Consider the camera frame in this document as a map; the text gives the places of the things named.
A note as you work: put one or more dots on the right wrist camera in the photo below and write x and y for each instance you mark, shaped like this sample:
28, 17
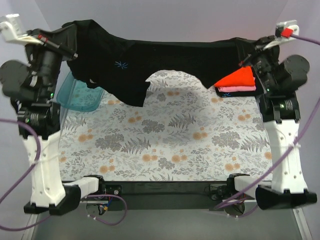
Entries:
283, 33

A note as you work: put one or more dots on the teal transparent plastic bin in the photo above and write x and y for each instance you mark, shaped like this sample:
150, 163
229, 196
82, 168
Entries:
74, 95

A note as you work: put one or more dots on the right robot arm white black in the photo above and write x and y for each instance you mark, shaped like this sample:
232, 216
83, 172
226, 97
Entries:
281, 117

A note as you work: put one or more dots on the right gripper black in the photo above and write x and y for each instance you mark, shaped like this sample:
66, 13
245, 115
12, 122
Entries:
261, 49

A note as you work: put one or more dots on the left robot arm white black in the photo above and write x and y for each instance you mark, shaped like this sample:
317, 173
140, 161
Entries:
31, 87

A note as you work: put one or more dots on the pink folded t-shirt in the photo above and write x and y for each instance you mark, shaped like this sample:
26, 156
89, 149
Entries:
232, 89

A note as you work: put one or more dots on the orange folded t-shirt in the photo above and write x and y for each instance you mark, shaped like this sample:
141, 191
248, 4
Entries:
242, 77

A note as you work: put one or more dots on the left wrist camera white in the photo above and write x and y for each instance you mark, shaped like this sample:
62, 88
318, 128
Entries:
12, 27

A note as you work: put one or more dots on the floral patterned table mat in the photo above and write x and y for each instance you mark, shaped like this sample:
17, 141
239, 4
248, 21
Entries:
183, 132

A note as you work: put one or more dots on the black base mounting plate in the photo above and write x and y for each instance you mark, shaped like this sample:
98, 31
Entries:
170, 195

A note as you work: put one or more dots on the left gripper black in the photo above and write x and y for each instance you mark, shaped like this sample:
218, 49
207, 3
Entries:
47, 40

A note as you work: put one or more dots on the black folded t-shirt with logo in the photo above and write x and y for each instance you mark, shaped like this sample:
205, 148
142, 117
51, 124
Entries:
238, 94

